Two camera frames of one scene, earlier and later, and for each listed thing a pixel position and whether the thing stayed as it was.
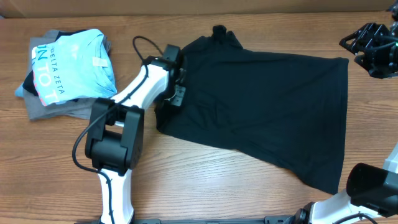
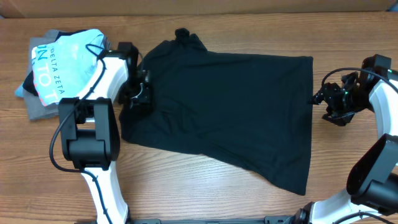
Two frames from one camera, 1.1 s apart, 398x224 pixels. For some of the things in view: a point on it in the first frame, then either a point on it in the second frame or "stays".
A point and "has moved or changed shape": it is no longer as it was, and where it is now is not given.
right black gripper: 370,35 to 326,94
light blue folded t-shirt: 78,66 stays
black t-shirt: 287,108 has moved or changed shape
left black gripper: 176,99 to 145,99
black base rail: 270,219 stays
